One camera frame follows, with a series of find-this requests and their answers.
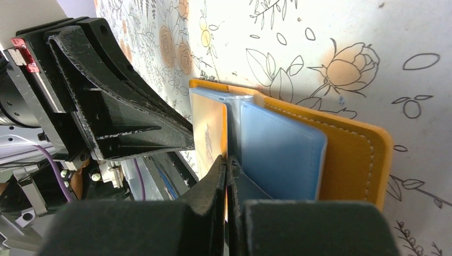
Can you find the floral tablecloth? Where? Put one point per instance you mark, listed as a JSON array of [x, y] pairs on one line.
[[387, 63]]

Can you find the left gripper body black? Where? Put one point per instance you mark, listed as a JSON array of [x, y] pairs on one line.
[[62, 100]]

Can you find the orange leather card holder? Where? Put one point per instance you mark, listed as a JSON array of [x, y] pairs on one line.
[[358, 156]]

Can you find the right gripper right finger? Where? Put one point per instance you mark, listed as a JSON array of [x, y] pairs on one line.
[[260, 225]]

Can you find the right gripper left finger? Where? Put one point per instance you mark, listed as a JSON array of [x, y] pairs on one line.
[[193, 224]]

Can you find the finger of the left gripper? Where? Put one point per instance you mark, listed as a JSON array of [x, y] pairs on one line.
[[110, 70], [127, 132]]

